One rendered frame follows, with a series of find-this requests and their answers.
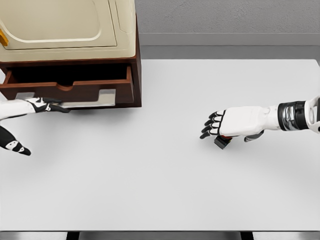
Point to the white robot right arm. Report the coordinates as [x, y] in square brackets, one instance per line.
[290, 116]

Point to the brown cabinet with cream door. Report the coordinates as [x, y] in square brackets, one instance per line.
[62, 27]

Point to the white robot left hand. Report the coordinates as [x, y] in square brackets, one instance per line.
[17, 107]

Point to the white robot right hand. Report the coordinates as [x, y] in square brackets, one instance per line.
[240, 120]

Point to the black and red switch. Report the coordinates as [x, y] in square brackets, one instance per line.
[220, 143]

